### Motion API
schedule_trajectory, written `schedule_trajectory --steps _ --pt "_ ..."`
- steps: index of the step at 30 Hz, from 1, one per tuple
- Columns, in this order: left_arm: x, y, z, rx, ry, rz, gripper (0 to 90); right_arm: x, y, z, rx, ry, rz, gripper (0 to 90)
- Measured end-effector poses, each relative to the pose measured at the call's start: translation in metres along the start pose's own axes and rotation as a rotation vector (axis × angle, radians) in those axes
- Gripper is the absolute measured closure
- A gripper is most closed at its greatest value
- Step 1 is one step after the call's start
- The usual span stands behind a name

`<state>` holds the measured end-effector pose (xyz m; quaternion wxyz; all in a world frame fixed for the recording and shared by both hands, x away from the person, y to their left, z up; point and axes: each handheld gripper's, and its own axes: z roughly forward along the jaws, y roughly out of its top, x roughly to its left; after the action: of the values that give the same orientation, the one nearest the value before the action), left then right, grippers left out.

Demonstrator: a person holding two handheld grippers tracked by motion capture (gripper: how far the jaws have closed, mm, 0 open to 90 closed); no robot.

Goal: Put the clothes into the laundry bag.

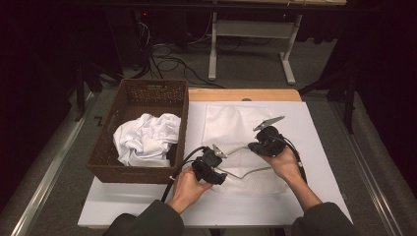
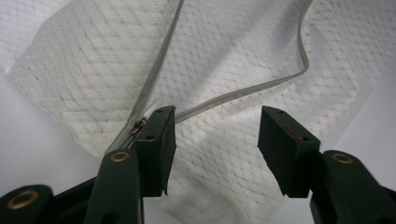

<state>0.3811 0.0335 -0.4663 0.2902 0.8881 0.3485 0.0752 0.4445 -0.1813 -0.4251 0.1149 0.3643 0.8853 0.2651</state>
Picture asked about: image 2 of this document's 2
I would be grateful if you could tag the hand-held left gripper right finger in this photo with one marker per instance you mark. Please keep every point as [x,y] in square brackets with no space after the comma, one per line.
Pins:
[289,155]

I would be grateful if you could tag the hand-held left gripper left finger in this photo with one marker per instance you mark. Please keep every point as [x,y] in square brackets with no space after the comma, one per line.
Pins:
[155,155]

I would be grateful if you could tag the white mesh laundry bag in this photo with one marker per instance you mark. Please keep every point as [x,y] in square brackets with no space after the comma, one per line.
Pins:
[218,62]

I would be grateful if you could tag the white board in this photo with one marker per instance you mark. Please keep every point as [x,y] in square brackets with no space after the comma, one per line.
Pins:
[37,140]

